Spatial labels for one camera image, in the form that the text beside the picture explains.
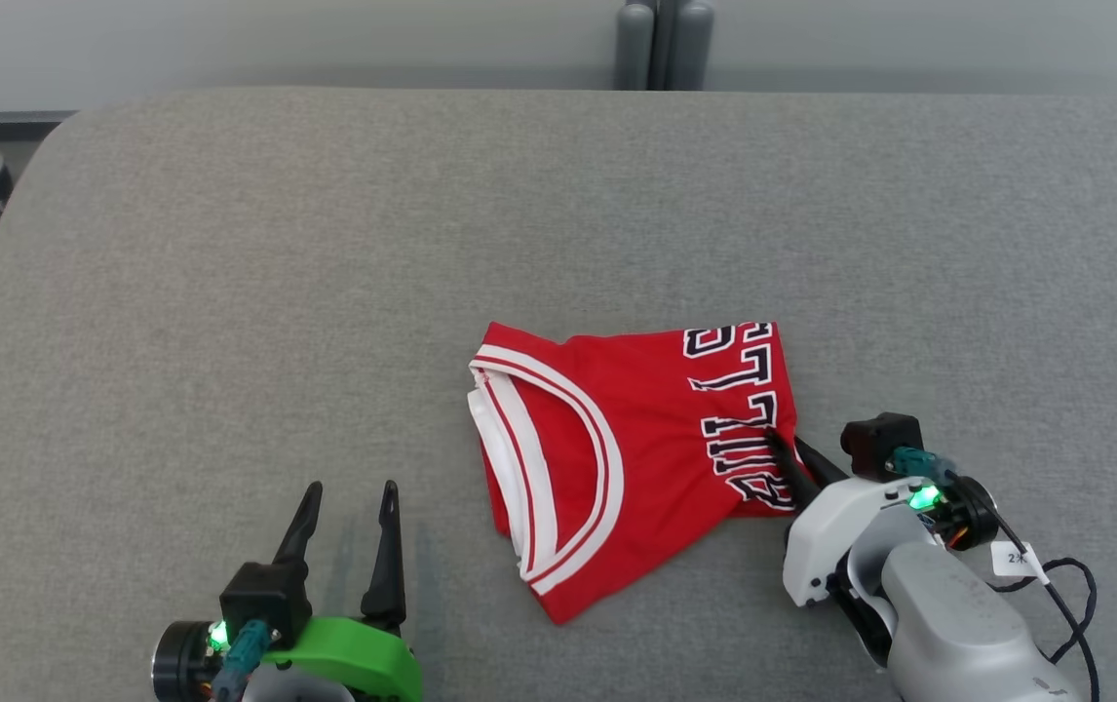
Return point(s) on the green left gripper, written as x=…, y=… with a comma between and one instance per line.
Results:
x=373, y=658

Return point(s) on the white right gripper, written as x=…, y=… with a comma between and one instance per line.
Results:
x=827, y=526

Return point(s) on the red basketball jersey white trim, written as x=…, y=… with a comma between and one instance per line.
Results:
x=656, y=439

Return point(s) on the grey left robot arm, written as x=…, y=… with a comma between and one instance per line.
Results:
x=300, y=687

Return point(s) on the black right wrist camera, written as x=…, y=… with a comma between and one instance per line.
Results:
x=875, y=444

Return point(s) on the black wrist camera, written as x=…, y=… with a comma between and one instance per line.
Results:
x=875, y=444
x=266, y=595

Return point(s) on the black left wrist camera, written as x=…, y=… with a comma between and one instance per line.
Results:
x=266, y=595

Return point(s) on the grey double metal post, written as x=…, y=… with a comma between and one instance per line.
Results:
x=636, y=49

